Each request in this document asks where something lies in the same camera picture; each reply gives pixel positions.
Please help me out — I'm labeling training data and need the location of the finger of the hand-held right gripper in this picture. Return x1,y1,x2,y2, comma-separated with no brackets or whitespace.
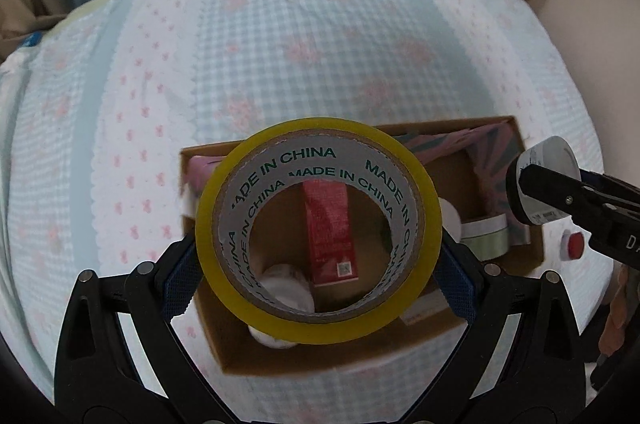
579,169,640,197
505,163,596,226

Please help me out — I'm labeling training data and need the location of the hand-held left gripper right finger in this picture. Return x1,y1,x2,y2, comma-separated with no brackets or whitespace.
405,231,587,424

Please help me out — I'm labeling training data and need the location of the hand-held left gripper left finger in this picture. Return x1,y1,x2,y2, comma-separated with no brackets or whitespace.
54,237,236,424

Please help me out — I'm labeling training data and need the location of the white plastic bottle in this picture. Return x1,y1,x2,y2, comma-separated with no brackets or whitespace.
514,135,582,226

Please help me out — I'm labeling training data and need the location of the white earbud case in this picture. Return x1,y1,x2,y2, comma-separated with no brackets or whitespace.
400,289,454,328

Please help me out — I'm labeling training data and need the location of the green jar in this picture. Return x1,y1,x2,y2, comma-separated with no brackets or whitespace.
461,213,512,263

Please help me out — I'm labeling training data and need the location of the patterned cardboard box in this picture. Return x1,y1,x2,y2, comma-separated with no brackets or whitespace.
179,115,547,376

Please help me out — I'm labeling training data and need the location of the white lid jar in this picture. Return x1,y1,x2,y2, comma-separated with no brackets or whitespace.
247,263,317,351

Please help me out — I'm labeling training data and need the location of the red carton box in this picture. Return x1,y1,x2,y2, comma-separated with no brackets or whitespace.
301,181,361,288

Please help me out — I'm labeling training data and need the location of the yellow tape roll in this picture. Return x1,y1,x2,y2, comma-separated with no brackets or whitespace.
195,117,444,346

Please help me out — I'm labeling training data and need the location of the person's right hand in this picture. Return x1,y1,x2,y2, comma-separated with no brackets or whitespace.
598,264,635,355

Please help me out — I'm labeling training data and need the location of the red lid jar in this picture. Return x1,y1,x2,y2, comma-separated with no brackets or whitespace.
560,229,586,261

